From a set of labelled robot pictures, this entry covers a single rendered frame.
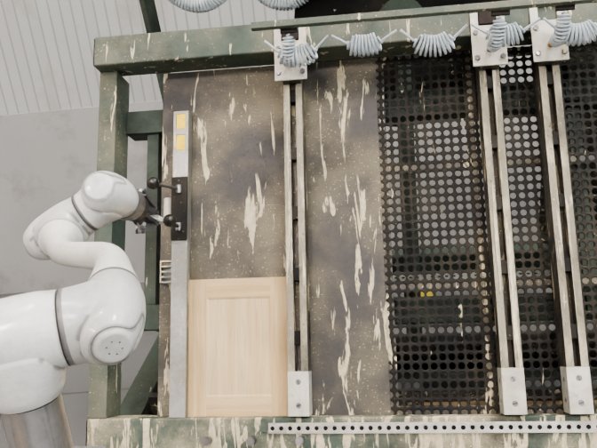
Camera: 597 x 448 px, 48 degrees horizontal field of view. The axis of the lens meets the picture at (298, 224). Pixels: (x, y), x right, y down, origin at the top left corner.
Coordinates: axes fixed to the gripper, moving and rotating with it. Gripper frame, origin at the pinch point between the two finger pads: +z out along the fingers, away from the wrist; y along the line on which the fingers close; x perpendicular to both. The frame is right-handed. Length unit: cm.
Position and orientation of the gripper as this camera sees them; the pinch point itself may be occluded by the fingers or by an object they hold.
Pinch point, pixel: (156, 220)
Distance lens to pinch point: 198.8
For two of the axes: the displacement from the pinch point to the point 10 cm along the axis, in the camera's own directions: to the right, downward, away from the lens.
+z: 1.3, 1.8, 9.8
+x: 9.9, -0.4, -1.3
